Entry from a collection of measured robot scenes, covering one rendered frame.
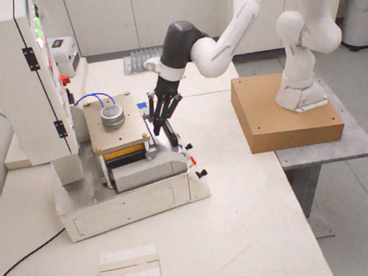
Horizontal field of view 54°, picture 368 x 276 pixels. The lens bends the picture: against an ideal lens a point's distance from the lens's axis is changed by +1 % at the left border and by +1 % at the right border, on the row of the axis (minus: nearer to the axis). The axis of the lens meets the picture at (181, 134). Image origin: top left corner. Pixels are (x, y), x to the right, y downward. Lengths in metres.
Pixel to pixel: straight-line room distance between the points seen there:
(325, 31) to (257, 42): 2.15
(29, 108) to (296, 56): 1.00
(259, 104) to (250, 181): 0.36
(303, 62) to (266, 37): 2.04
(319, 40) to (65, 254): 1.18
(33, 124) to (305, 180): 1.43
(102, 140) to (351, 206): 1.69
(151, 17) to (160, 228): 2.65
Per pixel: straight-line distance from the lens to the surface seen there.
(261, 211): 1.38
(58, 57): 2.11
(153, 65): 1.19
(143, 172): 1.21
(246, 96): 1.67
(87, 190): 1.30
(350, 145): 1.69
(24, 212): 1.58
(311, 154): 1.60
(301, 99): 1.61
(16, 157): 1.76
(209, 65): 1.09
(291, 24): 1.48
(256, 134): 1.50
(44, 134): 1.04
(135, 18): 3.69
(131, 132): 1.18
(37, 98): 0.98
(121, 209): 1.31
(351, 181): 2.58
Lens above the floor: 1.87
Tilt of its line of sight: 42 degrees down
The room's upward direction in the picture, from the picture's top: 7 degrees counter-clockwise
